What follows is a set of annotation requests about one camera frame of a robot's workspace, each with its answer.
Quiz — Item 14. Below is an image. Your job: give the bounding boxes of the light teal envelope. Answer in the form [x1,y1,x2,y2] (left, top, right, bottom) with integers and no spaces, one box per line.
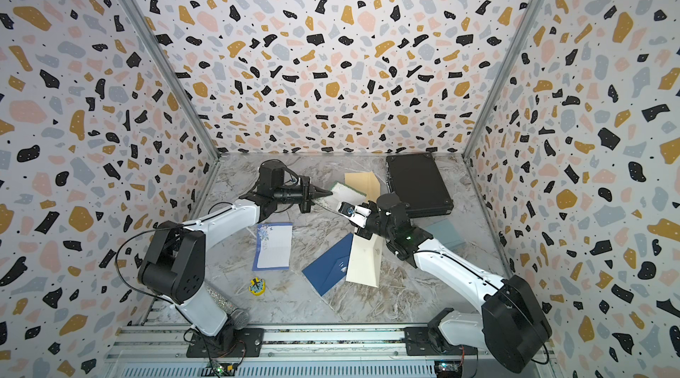
[425,220,466,250]

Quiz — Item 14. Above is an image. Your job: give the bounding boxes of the black briefcase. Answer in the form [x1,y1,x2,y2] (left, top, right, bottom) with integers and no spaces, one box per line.
[386,152,453,219]

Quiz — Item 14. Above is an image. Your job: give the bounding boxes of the small yellow round sticker toy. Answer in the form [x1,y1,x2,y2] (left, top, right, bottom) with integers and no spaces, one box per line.
[249,277,266,297]

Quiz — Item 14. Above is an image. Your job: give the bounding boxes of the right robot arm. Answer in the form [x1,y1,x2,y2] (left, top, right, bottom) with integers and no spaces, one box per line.
[350,194,552,374]

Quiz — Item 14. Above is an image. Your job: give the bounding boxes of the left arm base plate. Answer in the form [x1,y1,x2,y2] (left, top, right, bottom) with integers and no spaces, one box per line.
[186,327,265,359]

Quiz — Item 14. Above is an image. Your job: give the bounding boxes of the small circuit board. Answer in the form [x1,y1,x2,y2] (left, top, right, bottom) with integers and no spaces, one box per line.
[209,360,237,377]

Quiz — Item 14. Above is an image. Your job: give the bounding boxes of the dark blue envelope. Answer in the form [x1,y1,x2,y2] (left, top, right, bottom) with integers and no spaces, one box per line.
[303,234,353,296]

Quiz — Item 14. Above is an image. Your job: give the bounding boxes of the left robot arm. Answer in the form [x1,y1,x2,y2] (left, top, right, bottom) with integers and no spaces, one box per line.
[138,159,332,337]

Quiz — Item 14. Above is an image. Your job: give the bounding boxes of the yellow envelope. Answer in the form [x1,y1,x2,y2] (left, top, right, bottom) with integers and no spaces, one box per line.
[345,172,381,202]

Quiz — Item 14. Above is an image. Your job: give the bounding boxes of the aluminium front rail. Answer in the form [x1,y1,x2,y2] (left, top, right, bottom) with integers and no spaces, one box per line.
[103,323,559,378]

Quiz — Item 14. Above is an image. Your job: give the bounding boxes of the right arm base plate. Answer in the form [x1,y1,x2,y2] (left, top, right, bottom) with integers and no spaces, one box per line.
[404,327,478,356]

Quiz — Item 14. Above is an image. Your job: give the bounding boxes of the cream envelope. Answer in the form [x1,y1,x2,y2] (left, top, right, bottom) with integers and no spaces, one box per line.
[346,234,384,288]

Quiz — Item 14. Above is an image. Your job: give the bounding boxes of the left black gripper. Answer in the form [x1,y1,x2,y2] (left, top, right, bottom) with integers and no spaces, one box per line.
[273,177,332,215]

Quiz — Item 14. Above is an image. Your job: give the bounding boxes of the glittery silver tube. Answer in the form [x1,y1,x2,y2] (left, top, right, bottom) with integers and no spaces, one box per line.
[208,286,251,330]

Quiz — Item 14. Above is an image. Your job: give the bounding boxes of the white letter paper blue border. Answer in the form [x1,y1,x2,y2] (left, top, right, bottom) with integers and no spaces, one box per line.
[253,223,293,271]

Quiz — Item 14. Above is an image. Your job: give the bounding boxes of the white letter paper green border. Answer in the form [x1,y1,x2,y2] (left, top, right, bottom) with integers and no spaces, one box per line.
[317,181,367,213]

